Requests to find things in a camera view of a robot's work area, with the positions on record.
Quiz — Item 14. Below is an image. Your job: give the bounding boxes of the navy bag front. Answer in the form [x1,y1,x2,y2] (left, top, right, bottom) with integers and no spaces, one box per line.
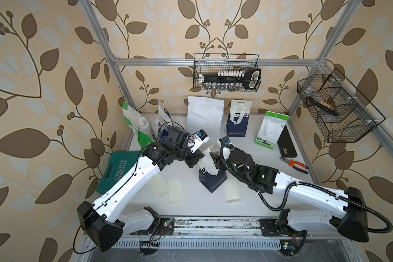
[198,148,228,194]

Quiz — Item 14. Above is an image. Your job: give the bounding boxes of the navy bag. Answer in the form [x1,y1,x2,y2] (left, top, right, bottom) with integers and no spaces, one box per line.
[226,100,252,137]
[198,148,228,194]

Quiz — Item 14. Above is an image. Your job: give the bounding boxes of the blue white Cheerful bag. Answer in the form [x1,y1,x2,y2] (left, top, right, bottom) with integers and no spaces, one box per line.
[155,99,173,139]

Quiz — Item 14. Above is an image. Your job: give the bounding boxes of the green white bag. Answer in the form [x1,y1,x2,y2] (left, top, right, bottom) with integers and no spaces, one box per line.
[255,111,290,150]
[122,102,155,149]

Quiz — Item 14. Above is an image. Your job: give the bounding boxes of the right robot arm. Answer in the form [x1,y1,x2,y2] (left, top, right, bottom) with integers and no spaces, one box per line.
[219,146,371,242]

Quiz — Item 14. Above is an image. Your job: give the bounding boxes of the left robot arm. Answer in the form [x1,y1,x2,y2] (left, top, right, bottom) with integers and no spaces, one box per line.
[77,142,204,252]

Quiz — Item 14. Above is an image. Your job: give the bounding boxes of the large white paper bag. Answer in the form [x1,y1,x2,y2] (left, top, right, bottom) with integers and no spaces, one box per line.
[187,96,224,139]

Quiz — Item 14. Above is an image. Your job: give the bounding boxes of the black box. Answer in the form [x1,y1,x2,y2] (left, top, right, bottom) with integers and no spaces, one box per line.
[277,126,298,158]

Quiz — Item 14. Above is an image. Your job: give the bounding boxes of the navy bag rear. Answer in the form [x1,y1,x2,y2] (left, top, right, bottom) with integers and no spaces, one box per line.
[226,100,252,137]

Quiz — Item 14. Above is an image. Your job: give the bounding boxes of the green tool case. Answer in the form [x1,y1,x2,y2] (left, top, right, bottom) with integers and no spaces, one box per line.
[97,151,139,194]

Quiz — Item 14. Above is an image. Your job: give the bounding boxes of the black socket set holder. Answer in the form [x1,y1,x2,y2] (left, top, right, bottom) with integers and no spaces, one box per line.
[196,68,262,92]

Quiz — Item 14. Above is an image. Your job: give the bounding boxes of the dark tool in basket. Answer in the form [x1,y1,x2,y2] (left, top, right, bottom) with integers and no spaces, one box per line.
[307,96,339,116]

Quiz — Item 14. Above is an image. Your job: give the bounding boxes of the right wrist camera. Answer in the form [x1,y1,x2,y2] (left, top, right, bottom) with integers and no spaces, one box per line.
[219,136,234,161]

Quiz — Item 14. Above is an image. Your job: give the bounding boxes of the orange handled pliers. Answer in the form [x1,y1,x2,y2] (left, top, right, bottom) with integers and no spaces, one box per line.
[279,157,309,174]

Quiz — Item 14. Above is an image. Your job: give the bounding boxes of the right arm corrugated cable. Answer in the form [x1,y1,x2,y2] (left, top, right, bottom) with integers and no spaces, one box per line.
[219,145,393,234]

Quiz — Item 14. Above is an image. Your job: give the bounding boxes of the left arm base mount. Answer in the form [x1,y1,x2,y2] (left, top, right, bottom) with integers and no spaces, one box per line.
[140,206,175,255]

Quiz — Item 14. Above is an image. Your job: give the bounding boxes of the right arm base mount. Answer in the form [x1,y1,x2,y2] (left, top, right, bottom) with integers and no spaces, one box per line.
[259,209,307,257]

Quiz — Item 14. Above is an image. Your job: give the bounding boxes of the back wire basket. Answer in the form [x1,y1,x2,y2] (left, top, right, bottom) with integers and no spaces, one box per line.
[193,53,262,93]

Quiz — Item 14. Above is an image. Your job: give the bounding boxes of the wire basket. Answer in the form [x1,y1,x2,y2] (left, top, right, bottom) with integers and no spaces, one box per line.
[297,68,386,143]
[193,53,262,93]

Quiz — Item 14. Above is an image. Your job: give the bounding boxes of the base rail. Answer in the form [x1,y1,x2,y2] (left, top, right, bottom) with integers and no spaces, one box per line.
[75,216,360,262]

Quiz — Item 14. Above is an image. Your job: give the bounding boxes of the right wire basket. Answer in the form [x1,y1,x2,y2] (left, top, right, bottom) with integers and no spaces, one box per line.
[297,68,386,143]

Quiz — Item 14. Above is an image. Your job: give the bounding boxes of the aluminium frame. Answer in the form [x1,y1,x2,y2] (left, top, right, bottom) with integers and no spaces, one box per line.
[78,0,393,158]

